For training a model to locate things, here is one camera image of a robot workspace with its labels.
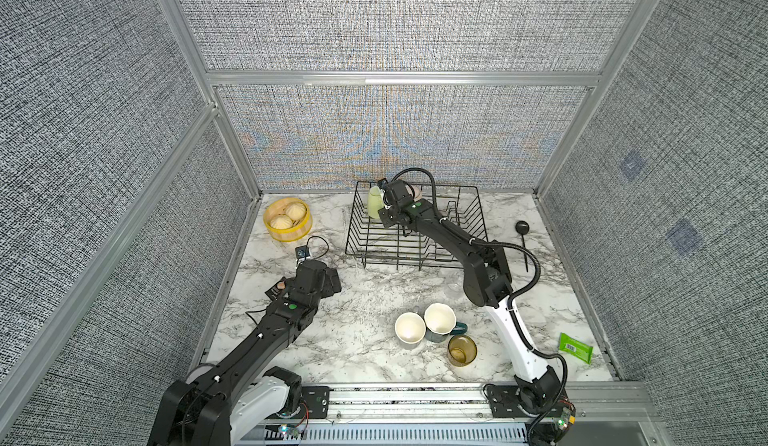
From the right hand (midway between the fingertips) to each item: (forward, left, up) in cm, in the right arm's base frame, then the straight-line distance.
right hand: (387, 200), depth 100 cm
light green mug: (+2, +4, -3) cm, 6 cm away
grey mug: (-40, -6, -10) cm, 41 cm away
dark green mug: (-38, -15, -10) cm, 42 cm away
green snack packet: (-44, -51, -11) cm, 68 cm away
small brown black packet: (-27, +33, -8) cm, 44 cm away
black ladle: (-3, -48, -11) cm, 49 cm away
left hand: (-26, +18, -1) cm, 32 cm away
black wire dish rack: (+7, -27, -11) cm, 31 cm away
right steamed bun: (+1, +32, -7) cm, 33 cm away
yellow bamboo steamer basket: (-6, +31, -9) cm, 33 cm away
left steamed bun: (-4, +37, -6) cm, 37 cm away
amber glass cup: (-45, -20, -11) cm, 50 cm away
